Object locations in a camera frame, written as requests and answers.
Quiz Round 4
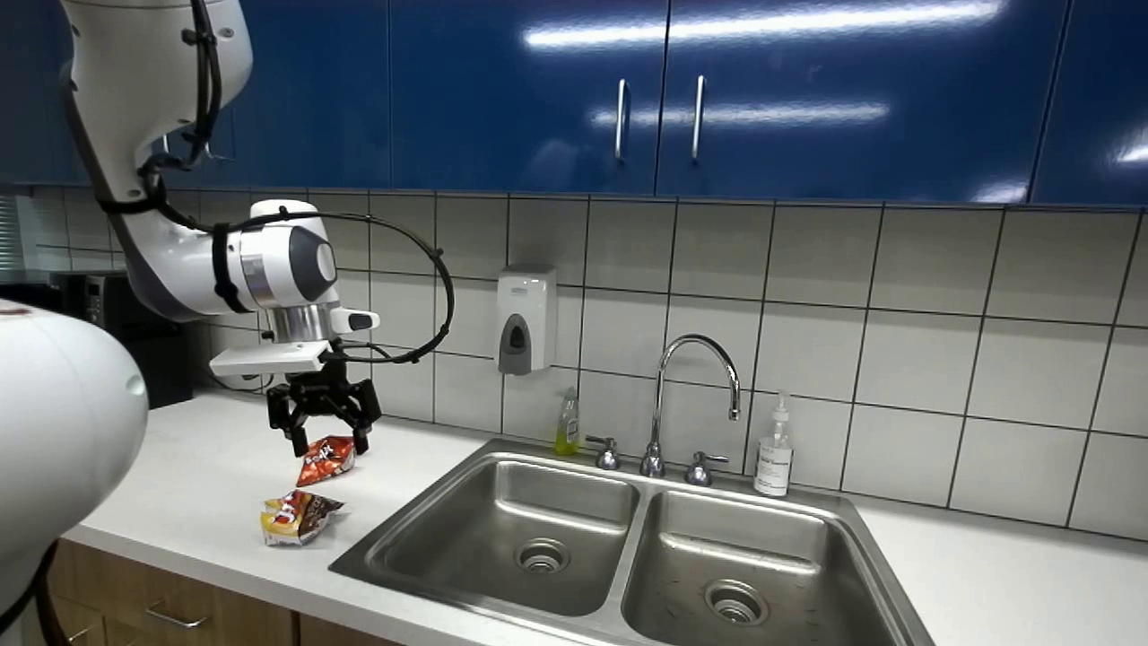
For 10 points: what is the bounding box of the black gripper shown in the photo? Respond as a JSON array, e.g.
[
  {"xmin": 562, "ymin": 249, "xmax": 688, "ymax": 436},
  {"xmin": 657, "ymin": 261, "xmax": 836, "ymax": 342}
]
[{"xmin": 261, "ymin": 363, "xmax": 384, "ymax": 461}]

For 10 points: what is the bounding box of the yellow chip packet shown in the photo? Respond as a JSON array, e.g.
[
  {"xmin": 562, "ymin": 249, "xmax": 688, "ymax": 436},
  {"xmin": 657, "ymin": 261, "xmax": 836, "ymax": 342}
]
[{"xmin": 260, "ymin": 487, "xmax": 349, "ymax": 550}]

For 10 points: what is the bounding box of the red chip packet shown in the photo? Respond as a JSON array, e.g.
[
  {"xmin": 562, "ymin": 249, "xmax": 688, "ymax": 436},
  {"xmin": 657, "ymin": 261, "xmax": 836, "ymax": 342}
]
[{"xmin": 293, "ymin": 436, "xmax": 364, "ymax": 492}]

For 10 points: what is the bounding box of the round sink drain strainer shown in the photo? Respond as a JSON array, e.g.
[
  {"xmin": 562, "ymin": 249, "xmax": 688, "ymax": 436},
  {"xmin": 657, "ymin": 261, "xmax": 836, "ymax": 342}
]
[
  {"xmin": 516, "ymin": 535, "xmax": 574, "ymax": 578},
  {"xmin": 703, "ymin": 576, "xmax": 770, "ymax": 628}
]

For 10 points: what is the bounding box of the stainless steel double sink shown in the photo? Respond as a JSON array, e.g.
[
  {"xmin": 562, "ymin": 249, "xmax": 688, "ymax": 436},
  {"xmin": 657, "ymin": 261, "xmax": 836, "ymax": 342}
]
[{"xmin": 327, "ymin": 438, "xmax": 940, "ymax": 646}]

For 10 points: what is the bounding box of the black countertop appliance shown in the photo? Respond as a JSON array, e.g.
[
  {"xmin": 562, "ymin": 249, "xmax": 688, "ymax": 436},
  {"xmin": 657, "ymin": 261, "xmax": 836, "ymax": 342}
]
[{"xmin": 0, "ymin": 269, "xmax": 231, "ymax": 414}]

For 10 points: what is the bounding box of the wooden base cabinet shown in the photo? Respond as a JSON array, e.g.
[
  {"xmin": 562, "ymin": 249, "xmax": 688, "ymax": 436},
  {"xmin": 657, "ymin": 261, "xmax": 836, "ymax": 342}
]
[{"xmin": 41, "ymin": 535, "xmax": 404, "ymax": 646}]

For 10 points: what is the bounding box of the green dish soap bottle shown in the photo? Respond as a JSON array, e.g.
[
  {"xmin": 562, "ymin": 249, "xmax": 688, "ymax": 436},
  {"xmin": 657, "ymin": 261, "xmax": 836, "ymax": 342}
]
[{"xmin": 549, "ymin": 388, "xmax": 586, "ymax": 462}]

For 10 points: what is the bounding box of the chrome gooseneck faucet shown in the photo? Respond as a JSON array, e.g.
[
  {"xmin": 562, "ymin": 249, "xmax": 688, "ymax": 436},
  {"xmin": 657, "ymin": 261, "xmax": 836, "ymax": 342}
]
[{"xmin": 639, "ymin": 330, "xmax": 748, "ymax": 482}]

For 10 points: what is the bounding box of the clear pump soap bottle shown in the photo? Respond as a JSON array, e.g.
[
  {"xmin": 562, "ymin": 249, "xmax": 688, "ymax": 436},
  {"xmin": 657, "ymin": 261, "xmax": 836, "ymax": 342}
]
[{"xmin": 751, "ymin": 390, "xmax": 798, "ymax": 503}]

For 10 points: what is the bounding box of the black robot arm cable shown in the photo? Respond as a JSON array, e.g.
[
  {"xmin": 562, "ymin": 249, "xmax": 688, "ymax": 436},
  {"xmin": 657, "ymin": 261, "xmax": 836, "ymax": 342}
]
[{"xmin": 243, "ymin": 211, "xmax": 458, "ymax": 367}]

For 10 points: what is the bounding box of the white wall soap dispenser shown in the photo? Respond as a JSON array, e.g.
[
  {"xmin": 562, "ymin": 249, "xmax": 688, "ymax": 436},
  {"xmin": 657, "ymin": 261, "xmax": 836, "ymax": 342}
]
[{"xmin": 493, "ymin": 269, "xmax": 560, "ymax": 376}]

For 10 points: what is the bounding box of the metal drawer handle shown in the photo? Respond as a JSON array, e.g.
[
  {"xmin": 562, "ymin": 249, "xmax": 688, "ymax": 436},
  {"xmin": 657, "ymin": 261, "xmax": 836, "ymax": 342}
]
[{"xmin": 149, "ymin": 608, "xmax": 215, "ymax": 634}]

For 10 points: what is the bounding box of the chrome faucet handle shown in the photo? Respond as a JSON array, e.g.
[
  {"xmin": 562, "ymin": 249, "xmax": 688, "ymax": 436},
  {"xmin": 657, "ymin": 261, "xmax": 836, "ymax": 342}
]
[
  {"xmin": 682, "ymin": 450, "xmax": 727, "ymax": 487},
  {"xmin": 586, "ymin": 436, "xmax": 623, "ymax": 475}
]

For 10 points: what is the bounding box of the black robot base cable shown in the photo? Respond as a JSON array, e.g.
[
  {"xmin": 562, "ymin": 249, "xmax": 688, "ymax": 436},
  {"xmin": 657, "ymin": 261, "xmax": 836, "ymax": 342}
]
[{"xmin": 0, "ymin": 542, "xmax": 65, "ymax": 646}]

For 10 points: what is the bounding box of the silver cabinet door handle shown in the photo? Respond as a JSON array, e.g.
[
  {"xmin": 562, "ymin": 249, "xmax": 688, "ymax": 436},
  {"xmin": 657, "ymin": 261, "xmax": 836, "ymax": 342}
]
[
  {"xmin": 609, "ymin": 75, "xmax": 633, "ymax": 164},
  {"xmin": 687, "ymin": 73, "xmax": 711, "ymax": 164}
]

